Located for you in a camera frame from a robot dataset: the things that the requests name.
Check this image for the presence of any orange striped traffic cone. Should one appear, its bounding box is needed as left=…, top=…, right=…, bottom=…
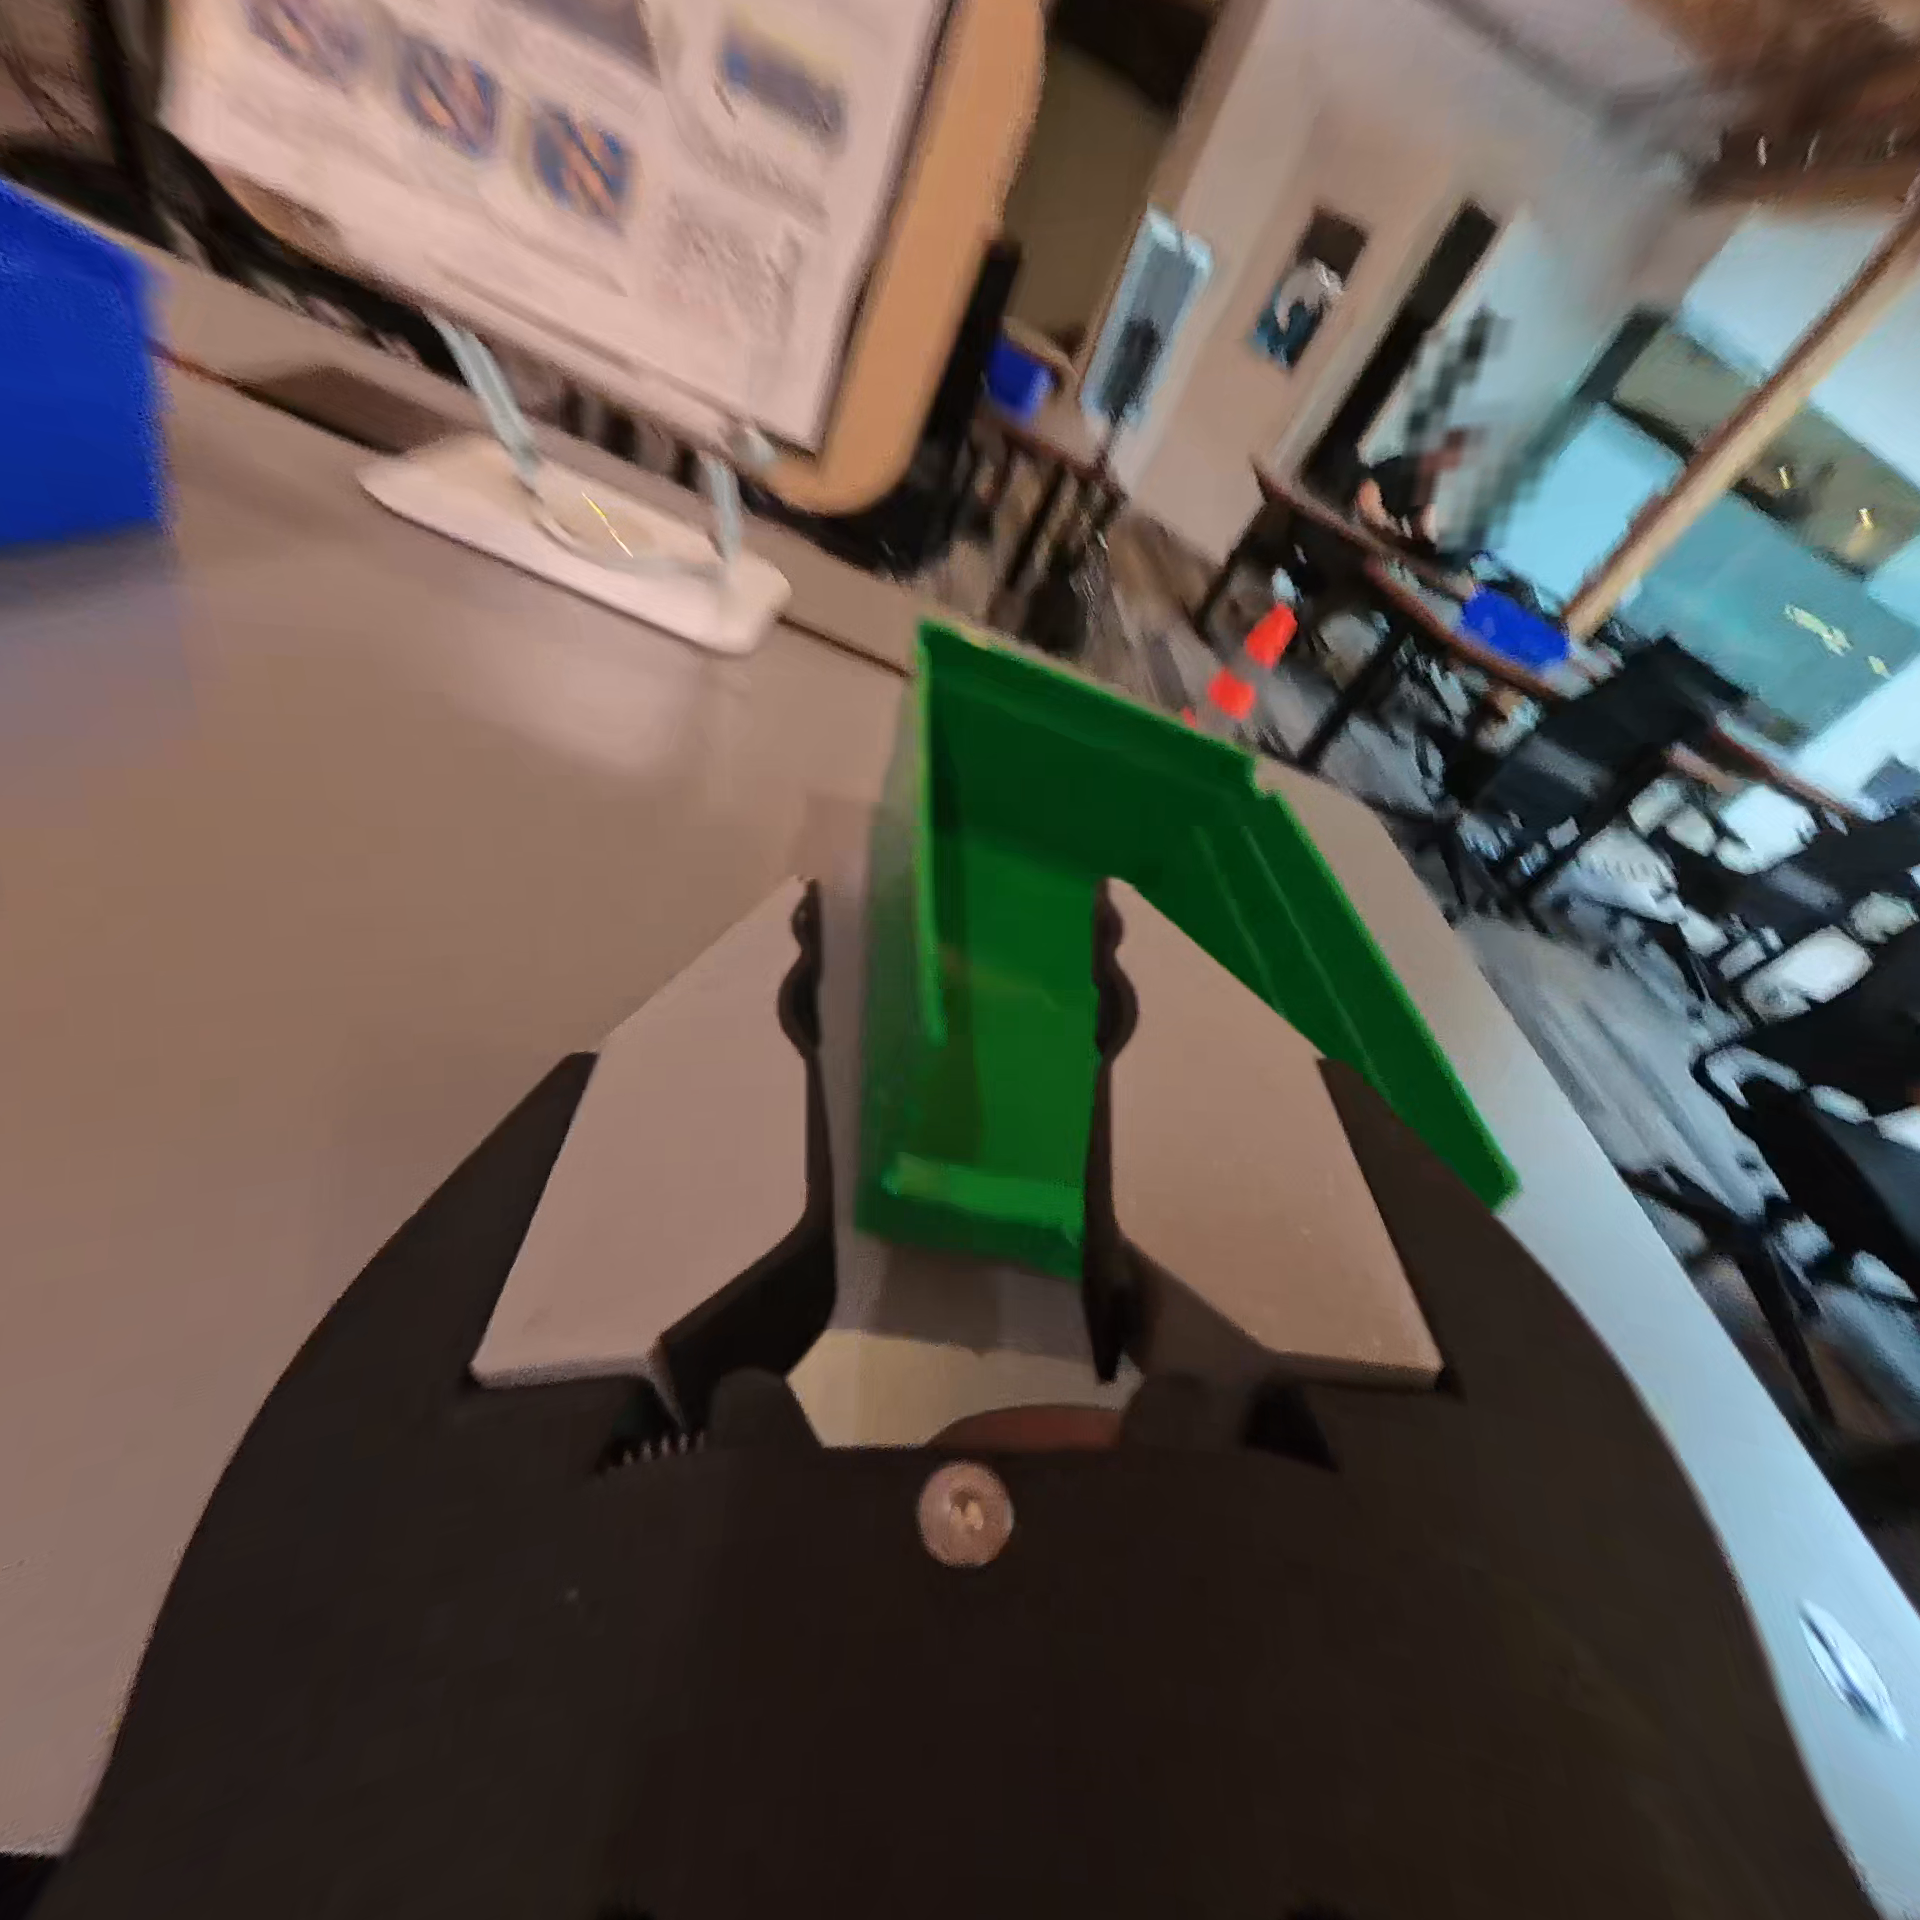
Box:
left=1206, top=599, right=1299, bottom=721

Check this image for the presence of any black desk cable hatch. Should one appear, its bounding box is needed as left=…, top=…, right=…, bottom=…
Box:
left=246, top=368, right=437, bottom=454

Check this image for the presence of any wall poster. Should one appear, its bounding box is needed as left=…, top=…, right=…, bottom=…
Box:
left=1078, top=210, right=1213, bottom=437
left=1257, top=210, right=1369, bottom=368

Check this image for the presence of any instruction sheet on stand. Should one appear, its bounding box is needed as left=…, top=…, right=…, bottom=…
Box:
left=158, top=0, right=1048, bottom=657

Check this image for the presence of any green plastic bin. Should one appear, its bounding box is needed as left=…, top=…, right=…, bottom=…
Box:
left=854, top=619, right=1520, bottom=1281

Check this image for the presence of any blue plastic bin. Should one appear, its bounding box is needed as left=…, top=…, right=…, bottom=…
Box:
left=0, top=176, right=170, bottom=553

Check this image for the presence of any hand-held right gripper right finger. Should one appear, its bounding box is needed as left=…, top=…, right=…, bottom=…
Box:
left=1084, top=882, right=1444, bottom=1391

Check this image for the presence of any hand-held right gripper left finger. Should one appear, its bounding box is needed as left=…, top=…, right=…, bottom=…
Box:
left=468, top=878, right=837, bottom=1391

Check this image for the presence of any white cable grommet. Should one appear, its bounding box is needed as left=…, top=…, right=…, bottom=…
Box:
left=1797, top=1599, right=1906, bottom=1743

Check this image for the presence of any printed instruction sheet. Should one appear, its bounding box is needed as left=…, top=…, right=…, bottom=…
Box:
left=162, top=0, right=954, bottom=454

